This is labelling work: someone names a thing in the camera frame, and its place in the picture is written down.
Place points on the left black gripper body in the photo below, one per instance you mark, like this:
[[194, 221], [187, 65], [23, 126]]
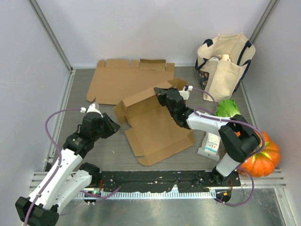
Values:
[[104, 132]]

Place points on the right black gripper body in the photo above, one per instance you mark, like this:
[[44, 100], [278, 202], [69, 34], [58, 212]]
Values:
[[162, 101]]

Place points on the brown cardboard box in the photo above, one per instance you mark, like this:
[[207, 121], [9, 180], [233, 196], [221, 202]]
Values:
[[153, 134]]

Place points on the white packet with blue label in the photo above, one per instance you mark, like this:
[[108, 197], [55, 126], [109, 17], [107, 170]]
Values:
[[210, 147]]

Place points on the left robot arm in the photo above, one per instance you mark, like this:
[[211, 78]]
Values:
[[45, 204]]

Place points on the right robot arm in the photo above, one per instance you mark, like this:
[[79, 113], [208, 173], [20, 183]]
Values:
[[240, 139]]

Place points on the flat brown cardboard sheet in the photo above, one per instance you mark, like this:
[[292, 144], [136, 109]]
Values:
[[116, 79]]

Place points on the green lettuce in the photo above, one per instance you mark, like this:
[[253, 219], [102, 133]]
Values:
[[227, 108]]

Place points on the beige canvas tote bag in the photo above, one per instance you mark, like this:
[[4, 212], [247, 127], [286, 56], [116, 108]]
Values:
[[221, 79]]

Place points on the white bottle in bag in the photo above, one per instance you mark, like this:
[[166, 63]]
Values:
[[224, 57]]

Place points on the orange pumpkin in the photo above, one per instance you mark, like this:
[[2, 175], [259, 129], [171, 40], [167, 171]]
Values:
[[263, 163]]

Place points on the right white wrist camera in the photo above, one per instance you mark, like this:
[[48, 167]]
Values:
[[185, 92]]

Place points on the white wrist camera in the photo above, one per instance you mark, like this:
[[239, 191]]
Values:
[[185, 92], [93, 108]]

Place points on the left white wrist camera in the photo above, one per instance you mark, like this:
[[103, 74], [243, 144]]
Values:
[[93, 108]]

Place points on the slotted cable duct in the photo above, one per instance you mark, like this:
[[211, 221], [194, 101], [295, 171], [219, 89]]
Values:
[[174, 194]]

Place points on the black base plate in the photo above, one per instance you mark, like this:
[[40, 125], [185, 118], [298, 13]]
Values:
[[187, 181]]

